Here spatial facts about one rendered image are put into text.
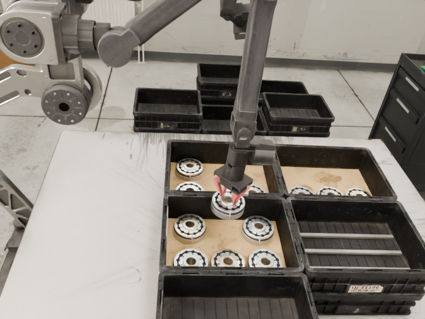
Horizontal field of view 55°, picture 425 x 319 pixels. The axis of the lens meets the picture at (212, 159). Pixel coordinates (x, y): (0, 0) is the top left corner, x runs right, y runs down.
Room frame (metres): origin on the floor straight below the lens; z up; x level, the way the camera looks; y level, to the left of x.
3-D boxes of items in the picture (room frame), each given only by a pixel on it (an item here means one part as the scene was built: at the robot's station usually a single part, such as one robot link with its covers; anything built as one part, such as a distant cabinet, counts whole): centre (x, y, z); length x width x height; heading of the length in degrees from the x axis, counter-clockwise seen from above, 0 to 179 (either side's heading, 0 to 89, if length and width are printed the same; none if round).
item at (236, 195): (0.90, -0.07, 1.02); 0.07 x 0.07 x 0.09; 51
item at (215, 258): (0.76, -0.08, 0.86); 0.10 x 0.10 x 0.01
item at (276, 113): (2.24, -0.49, 0.37); 0.40 x 0.30 x 0.45; 99
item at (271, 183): (1.13, -0.04, 0.87); 0.40 x 0.30 x 0.11; 97
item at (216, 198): (0.91, -0.06, 0.97); 0.10 x 0.10 x 0.01
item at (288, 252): (0.83, -0.07, 0.87); 0.40 x 0.30 x 0.11; 97
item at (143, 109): (2.12, 0.30, 0.37); 0.40 x 0.30 x 0.45; 98
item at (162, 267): (0.83, -0.07, 0.92); 0.40 x 0.30 x 0.02; 97
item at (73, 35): (0.90, 0.34, 1.45); 0.09 x 0.08 x 0.12; 9
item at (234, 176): (0.91, -0.07, 1.09); 0.10 x 0.07 x 0.07; 51
